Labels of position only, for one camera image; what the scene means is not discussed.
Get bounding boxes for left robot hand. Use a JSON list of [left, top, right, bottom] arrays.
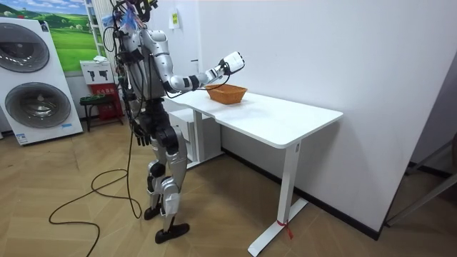
[[132, 121, 152, 147]]

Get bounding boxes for cable bundle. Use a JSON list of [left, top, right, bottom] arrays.
[[101, 0, 160, 34]]

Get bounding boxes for red box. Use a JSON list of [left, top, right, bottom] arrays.
[[89, 83, 124, 121]]

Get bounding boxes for white desk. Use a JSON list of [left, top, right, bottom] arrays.
[[162, 85, 344, 257]]

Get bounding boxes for robot body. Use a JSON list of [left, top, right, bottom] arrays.
[[112, 0, 169, 138]]

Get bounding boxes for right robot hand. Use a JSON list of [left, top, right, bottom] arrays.
[[218, 51, 246, 76]]

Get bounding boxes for yellow wall label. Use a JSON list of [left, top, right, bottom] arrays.
[[168, 7, 181, 30]]

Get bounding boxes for white drawer cabinet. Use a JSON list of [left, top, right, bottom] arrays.
[[166, 106, 223, 169]]

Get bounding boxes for robot legs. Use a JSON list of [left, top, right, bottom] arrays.
[[138, 99, 191, 245]]

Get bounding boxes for green item on stool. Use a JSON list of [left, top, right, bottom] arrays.
[[79, 94, 112, 102]]

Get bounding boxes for white cardboard box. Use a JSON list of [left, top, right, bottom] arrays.
[[79, 59, 115, 86]]

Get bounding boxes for red strap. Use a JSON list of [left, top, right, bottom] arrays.
[[276, 219, 295, 241]]

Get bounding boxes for white washing machine tower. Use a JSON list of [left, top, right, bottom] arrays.
[[0, 16, 84, 146]]

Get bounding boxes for black floor cable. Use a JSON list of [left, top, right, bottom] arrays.
[[48, 131, 143, 257]]

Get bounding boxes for orange wicker basket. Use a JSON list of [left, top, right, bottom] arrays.
[[205, 84, 248, 106]]

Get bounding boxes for green landscape wall poster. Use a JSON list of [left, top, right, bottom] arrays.
[[0, 0, 101, 74]]

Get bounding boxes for grey metal frame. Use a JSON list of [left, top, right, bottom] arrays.
[[384, 137, 457, 228]]

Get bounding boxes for white shelf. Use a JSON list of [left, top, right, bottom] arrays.
[[84, 0, 119, 72]]

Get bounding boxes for dark low stool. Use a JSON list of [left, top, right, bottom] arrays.
[[79, 94, 124, 133]]

